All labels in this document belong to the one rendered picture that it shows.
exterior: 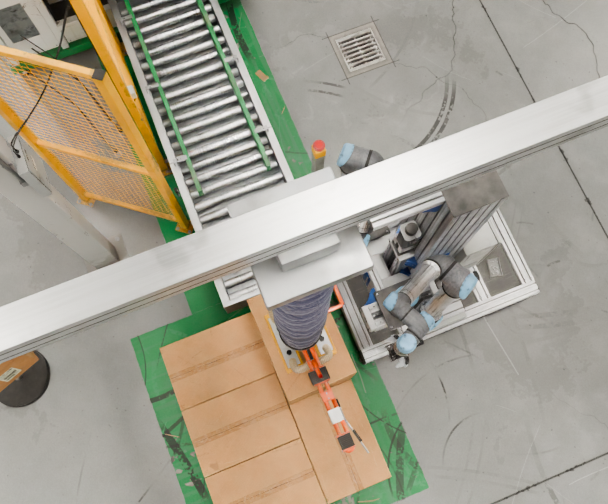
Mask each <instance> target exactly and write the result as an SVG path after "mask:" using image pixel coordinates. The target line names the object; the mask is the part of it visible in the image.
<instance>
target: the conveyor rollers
mask: <svg viewBox="0 0 608 504"><path fill-rule="evenodd" d="M170 1H173V0H149V1H146V2H143V3H140V4H137V5H134V6H131V8H132V11H133V13H134V14H135V13H138V12H141V11H144V10H147V9H150V8H152V7H155V6H158V5H161V4H164V3H167V2H170ZM196 4H197V2H196V0H183V1H181V2H178V3H175V4H172V5H169V6H166V7H163V8H160V9H157V10H154V11H151V12H149V13H146V14H143V15H140V16H137V17H135V18H136V21H137V23H138V24H141V23H143V22H146V21H149V20H152V19H155V18H158V17H161V16H164V15H167V14H170V13H172V12H175V11H178V10H181V9H184V8H187V7H190V6H193V5H196ZM198 15H201V12H200V9H199V7H198V8H195V9H192V10H189V11H186V12H183V13H180V14H178V15H175V16H172V17H169V18H166V19H163V20H160V21H157V22H154V23H152V24H149V25H146V26H143V27H140V28H139V29H140V31H141V34H142V35H144V34H146V33H149V32H152V31H155V30H158V29H161V28H164V27H167V26H170V25H172V24H175V23H178V22H181V21H184V20H187V19H190V18H193V17H195V16H198ZM204 25H206V24H205V21H204V19H203V18H201V19H198V20H195V21H192V22H189V23H186V24H184V25H181V26H178V27H175V28H172V29H169V30H166V31H163V32H161V33H158V34H155V35H152V36H149V37H146V38H143V39H144V41H145V44H146V46H147V45H150V44H153V43H156V42H158V41H161V40H164V39H167V38H170V37H173V36H176V35H178V34H181V33H184V32H187V31H190V30H193V29H196V28H199V27H201V26H204ZM208 36H210V33H209V31H208V29H204V30H201V31H199V32H196V33H193V34H190V35H187V36H184V37H181V38H179V39H176V40H173V41H170V42H167V43H164V44H161V45H159V46H156V47H153V48H150V49H148V52H149V54H150V57H151V56H153V55H156V54H159V53H162V52H165V51H168V50H171V49H173V48H176V47H179V46H182V45H185V44H188V43H191V42H193V41H196V40H199V39H202V38H205V37H208ZM214 46H215V45H214V43H213V40H212V39H211V40H208V41H205V42H202V43H200V44H197V45H194V46H191V47H188V48H185V49H182V50H180V51H177V52H174V53H171V54H168V55H165V56H163V57H160V58H157V59H154V60H152V62H153V64H154V67H157V66H160V65H163V64H166V63H169V62H172V61H174V60H177V59H180V58H183V57H186V56H189V55H191V54H194V53H197V52H200V51H203V50H206V49H208V48H211V47H214ZM218 57H219V55H218V52H217V50H215V51H212V52H209V53H207V54H204V55H201V56H198V57H195V58H192V59H190V60H187V61H184V62H181V63H178V64H175V65H173V66H170V67H167V68H164V69H161V70H158V71H156V72H157V75H158V77H159V78H162V77H165V76H167V75H170V74H173V73H176V72H179V71H182V70H184V69H187V68H190V67H193V66H196V65H198V64H201V63H204V62H207V61H210V60H213V59H215V58H218ZM223 68H224V67H223V64H222V62H221V61H219V62H217V63H214V64H211V65H208V66H205V67H203V68H200V69H197V70H194V71H191V72H188V73H186V74H183V75H180V76H177V77H174V78H172V79H169V80H166V81H163V82H161V85H162V88H163V90H164V89H167V88H169V87H172V86H175V85H178V84H181V83H183V82H186V81H189V80H192V79H195V78H197V77H200V76H203V75H206V74H209V73H211V72H214V71H217V70H220V69H223ZM227 79H228V76H227V74H226V72H224V73H221V74H219V75H216V76H213V77H210V78H207V79H205V80H202V81H199V82H196V83H193V84H191V85H188V86H185V87H182V88H179V89H177V90H174V91H171V92H168V93H165V95H166V98H167V100H168V101H169V100H172V99H174V98H177V97H180V96H183V95H186V94H188V93H191V92H194V91H197V90H200V89H202V88H205V87H208V86H211V85H213V84H216V83H219V82H222V81H225V80H227ZM232 90H233V88H232V86H231V83H229V84H226V85H224V86H221V87H218V88H215V89H212V90H210V91H207V92H204V93H201V94H199V95H196V96H193V97H190V98H187V99H185V100H182V101H179V102H176V103H174V104H171V105H169V106H170V108H171V111H172V112H174V111H177V110H180V109H183V108H185V107H188V106H191V105H194V104H196V103H199V102H202V101H205V100H208V99H210V98H213V97H216V96H219V95H221V94H224V93H227V92H230V91H232ZM235 102H238V100H237V98H236V95H232V96H229V97H226V98H224V99H221V100H218V101H215V102H212V103H210V104H207V105H204V106H201V107H199V108H196V109H193V110H190V111H188V112H185V113H182V114H179V115H177V116H174V118H175V121H176V124H177V123H180V122H183V121H186V120H188V119H191V118H194V117H197V116H199V115H202V114H205V113H208V112H210V111H213V110H216V109H219V108H221V107H224V106H227V105H230V104H232V103H235ZM241 113H243V112H242V110H241V107H240V106H238V107H235V108H232V109H229V110H227V111H224V112H221V113H218V114H216V115H213V116H210V117H207V118H205V119H202V120H199V121H196V122H194V123H191V124H188V125H185V126H183V127H180V128H178V129H179V131H180V134H181V135H183V134H186V133H189V132H192V131H194V130H197V129H200V128H203V127H205V126H208V125H211V124H214V123H216V122H219V121H222V120H224V119H227V118H230V117H233V116H235V115H238V114H241ZM244 125H247V122H246V119H245V117H244V118H241V119H238V120H235V121H233V122H230V123H227V124H225V125H222V126H219V127H216V128H214V129H211V130H208V131H205V132H203V133H200V134H197V135H194V136H192V137H189V138H186V139H184V140H183V142H184V144H185V147H187V146H190V145H193V144H195V143H198V142H201V141H203V140H206V139H209V138H212V137H214V136H217V135H220V134H223V133H225V132H228V131H231V130H233V129H236V128H239V127H242V126H244ZM251 136H252V133H251V131H250V129H247V130H245V131H242V132H239V133H237V134H234V135H231V136H228V137H226V138H223V139H220V140H218V141H215V142H212V143H209V144H207V145H204V146H201V147H198V148H196V149H193V150H190V151H188V154H189V157H190V159H191V158H194V157H197V156H199V155H202V154H205V153H207V152H210V151H213V150H216V149H218V148H221V147H224V146H226V145H229V144H232V143H235V142H237V141H240V140H243V139H245V138H248V137H251ZM255 148H257V145H256V143H255V141H251V142H249V143H246V144H243V145H241V146H238V147H235V148H233V149H230V150H227V151H224V152H222V153H219V154H216V155H214V156H211V157H208V158H206V159H203V160H200V161H197V162H195V163H192V165H193V167H194V170H195V171H196V170H198V169H201V168H204V167H206V166H209V165H212V164H215V163H217V162H220V161H223V160H225V159H228V158H231V157H233V156H236V155H239V154H241V153H244V152H247V151H250V150H252V149H255ZM259 160H262V157H261V155H260V153H256V154H253V155H251V156H248V157H245V158H243V159H240V160H237V161H234V162H232V163H229V164H226V165H224V166H221V167H218V168H216V169H213V170H210V171H208V172H205V173H202V174H200V175H197V178H198V180H199V183H201V182H203V181H206V180H209V179H211V178H214V177H217V176H219V175H222V174H225V173H227V172H230V171H233V170H235V169H238V168H241V167H243V166H246V165H249V164H251V163H254V162H257V161H259ZM264 172H267V169H266V167H265V165H264V164H263V165H261V166H258V167H255V168H253V169H250V170H247V171H245V172H242V173H239V174H237V175H234V176H231V177H229V178H226V179H223V180H221V181H218V182H215V183H213V184H210V185H207V186H205V187H202V190H203V193H204V195H206V194H208V193H211V192H214V191H216V190H219V189H222V188H224V187H227V186H230V185H232V184H235V183H238V182H240V181H243V180H246V179H248V178H251V177H254V176H256V175H259V174H262V173H264ZM280 180H283V175H282V174H281V172H279V173H277V174H274V175H271V176H269V177H266V178H263V179H261V180H258V181H255V182H253V183H250V184H247V185H245V186H242V187H239V188H237V189H234V190H232V191H229V192H226V193H224V194H221V195H218V196H216V197H213V198H210V199H208V200H205V201H202V202H200V203H197V204H195V209H196V210H197V211H201V210H203V209H206V208H209V207H211V206H214V205H217V204H219V203H222V202H225V201H227V200H230V199H232V198H235V197H238V196H240V195H243V194H246V193H248V192H251V191H254V190H256V189H259V188H262V187H264V186H267V185H269V184H272V183H275V182H277V181H280ZM228 214H229V212H228V209H227V207H224V208H221V209H219V210H216V211H214V212H211V213H208V214H206V215H203V216H200V217H199V218H200V222H201V223H202V224H204V223H207V222H209V221H212V220H215V219H217V218H220V217H222V216H225V215H228ZM253 278H254V275H253V273H252V270H251V271H249V272H246V273H243V274H241V275H238V276H236V277H233V278H231V279H228V280H226V281H224V283H225V284H224V285H225V286H226V288H230V287H232V286H235V285H237V284H240V283H243V282H245V281H248V280H250V279H253ZM258 289H259V288H258V286H257V284H254V285H252V286H249V287H246V288H244V289H241V290H239V291H236V292H234V293H231V294H229V296H230V299H231V300H232V299H235V298H237V297H240V296H243V295H245V294H248V293H250V292H253V291H255V290H258Z"/></svg>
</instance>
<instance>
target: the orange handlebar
mask: <svg viewBox="0 0 608 504"><path fill-rule="evenodd" d="M333 290H334V292H335V294H336V297H337V299H338V301H339V303H340V304H338V305H335V306H333V307H331V308H329V310H328V313H330V312H333V311H335V310H337V309H340V308H342V307H343V305H344V302H343V299H342V297H341V295H340V293H339V290H338V288H337V286H336V285H334V289H333ZM310 351H311V353H312V356H313V358H314V360H315V362H316V363H317V365H318V367H319V366H321V364H320V361H319V359H318V357H317V354H316V352H315V349H314V347H312V348H310ZM302 352H303V354H304V356H305V359H306V361H307V364H308V366H309V368H310V370H312V369H314V367H313V365H312V363H311V360H310V358H309V355H308V353H307V350H304V351H302ZM324 384H325V386H326V389H327V391H325V392H324V391H323V388H322V386H321V384H320V385H318V386H317V387H318V390H319V392H320V395H321V397H322V400H323V402H324V404H325V407H326V409H327V411H329V410H331V408H330V405H329V403H328V401H330V400H331V401H332V403H333V405H334V408H336V407H339V406H338V404H337V401H336V399H335V396H334V394H333V392H332V389H331V387H330V385H329V383H328V381H327V382H325V383H324ZM340 422H341V424H342V427H343V429H344V432H347V431H349V430H348V428H347V425H346V423H345V420H342V421H340ZM333 426H334V428H335V431H336V433H337V435H340V434H341V431H340V429H339V427H338V424H337V423H335V424H333Z"/></svg>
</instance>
